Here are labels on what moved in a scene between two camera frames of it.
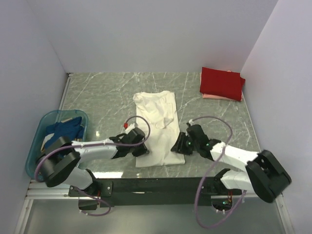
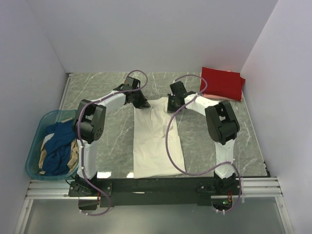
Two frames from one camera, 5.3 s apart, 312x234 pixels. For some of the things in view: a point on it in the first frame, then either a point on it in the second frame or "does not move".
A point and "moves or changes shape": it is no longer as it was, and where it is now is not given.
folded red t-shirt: (228, 84) does not move
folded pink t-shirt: (207, 96) does not move
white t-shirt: (160, 107) moves or changes shape
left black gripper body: (138, 150) -> (139, 100)
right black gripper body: (196, 146) -> (172, 106)
